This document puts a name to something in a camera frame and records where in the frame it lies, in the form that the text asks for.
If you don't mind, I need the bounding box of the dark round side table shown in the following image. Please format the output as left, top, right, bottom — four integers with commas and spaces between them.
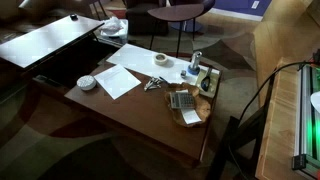
147, 3, 206, 58

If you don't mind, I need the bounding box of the brown wooden tray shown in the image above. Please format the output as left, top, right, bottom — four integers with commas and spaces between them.
163, 82, 212, 129

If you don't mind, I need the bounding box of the white masking tape roll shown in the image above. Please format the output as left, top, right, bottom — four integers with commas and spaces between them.
153, 52, 170, 67

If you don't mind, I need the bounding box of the blue tape roll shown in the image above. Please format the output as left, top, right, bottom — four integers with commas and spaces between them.
186, 64, 201, 76

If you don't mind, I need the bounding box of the large white board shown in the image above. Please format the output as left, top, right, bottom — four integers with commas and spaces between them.
106, 43, 221, 86

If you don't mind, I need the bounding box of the aluminium frame robot mount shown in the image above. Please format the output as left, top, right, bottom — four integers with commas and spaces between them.
291, 63, 320, 179

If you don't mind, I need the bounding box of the dark brown sofa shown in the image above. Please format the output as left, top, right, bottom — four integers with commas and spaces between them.
0, 0, 96, 44

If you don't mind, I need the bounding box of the grey calculator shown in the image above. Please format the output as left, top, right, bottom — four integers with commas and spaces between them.
168, 91, 196, 111

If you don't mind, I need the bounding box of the small white note paper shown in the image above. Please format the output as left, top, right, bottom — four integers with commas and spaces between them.
180, 107, 203, 126

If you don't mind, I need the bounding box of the black loop tool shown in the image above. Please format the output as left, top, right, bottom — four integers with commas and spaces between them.
200, 68, 213, 93

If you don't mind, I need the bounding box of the white round puck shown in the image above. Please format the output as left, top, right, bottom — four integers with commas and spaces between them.
76, 74, 98, 92

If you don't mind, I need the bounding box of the brown wooden coffee table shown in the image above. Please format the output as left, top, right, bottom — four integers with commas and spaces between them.
64, 49, 223, 165

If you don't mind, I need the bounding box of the white paper sheet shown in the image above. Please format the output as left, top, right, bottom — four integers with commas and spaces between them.
93, 63, 143, 101

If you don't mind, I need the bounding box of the patterned area rug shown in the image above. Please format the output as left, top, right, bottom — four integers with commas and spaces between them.
0, 0, 275, 180

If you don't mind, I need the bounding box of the light wooden stand table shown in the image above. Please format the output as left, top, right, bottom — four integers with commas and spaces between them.
205, 57, 320, 180

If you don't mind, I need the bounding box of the green tape dispenser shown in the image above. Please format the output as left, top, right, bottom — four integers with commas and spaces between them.
194, 67, 221, 100

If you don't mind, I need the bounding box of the clear plastic storage bin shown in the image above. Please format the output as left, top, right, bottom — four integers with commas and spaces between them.
95, 18, 130, 47

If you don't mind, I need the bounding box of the dark lift-top table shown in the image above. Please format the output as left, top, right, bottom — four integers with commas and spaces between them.
0, 14, 118, 88

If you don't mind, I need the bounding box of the white plastic bag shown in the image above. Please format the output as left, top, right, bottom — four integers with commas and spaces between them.
99, 16, 126, 35

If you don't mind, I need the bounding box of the silver metal cylinder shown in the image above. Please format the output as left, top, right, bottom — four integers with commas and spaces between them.
189, 50, 203, 71

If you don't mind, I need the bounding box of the dark armchair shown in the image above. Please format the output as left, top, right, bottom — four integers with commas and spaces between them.
124, 0, 170, 37

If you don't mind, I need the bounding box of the black power cable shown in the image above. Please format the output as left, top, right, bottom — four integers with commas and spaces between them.
237, 60, 317, 126

